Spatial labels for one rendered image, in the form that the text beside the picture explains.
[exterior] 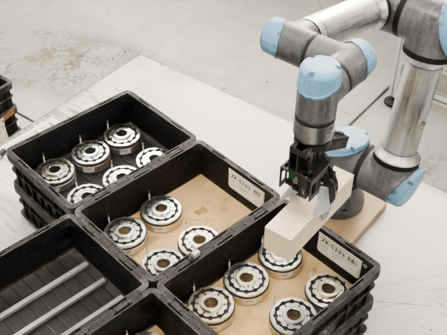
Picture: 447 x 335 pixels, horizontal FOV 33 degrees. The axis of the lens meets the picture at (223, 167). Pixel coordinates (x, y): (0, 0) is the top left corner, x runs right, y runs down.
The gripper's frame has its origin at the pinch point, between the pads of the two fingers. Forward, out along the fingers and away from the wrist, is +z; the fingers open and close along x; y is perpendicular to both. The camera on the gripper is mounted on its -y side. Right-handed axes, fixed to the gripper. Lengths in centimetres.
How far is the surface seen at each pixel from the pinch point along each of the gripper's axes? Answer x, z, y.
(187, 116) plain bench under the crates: -72, 39, -47
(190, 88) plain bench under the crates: -81, 39, -59
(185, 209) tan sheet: -37.0, 25.8, -3.6
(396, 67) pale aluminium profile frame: -62, 89, -185
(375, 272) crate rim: 14.3, 15.8, -5.8
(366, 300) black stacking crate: 13.5, 26.2, -6.3
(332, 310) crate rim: 12.2, 16.1, 8.2
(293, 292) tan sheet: -0.6, 25.8, 2.1
